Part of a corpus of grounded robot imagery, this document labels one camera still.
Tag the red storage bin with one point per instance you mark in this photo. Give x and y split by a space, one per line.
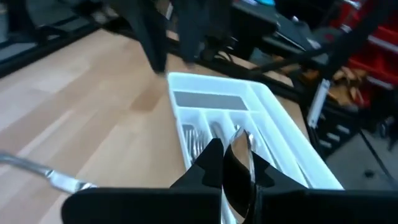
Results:
382 34

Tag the black metal bar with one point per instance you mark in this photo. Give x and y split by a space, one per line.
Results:
289 60

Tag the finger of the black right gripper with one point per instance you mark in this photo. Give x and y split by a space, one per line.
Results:
154 34
191 28

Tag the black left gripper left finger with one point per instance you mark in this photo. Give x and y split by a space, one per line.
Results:
140 205

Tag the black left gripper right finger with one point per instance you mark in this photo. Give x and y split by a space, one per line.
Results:
311 207

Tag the white plastic cutlery tray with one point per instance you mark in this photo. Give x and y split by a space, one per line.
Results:
280 137

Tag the white aluminium bracket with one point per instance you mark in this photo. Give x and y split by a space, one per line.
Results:
317 102

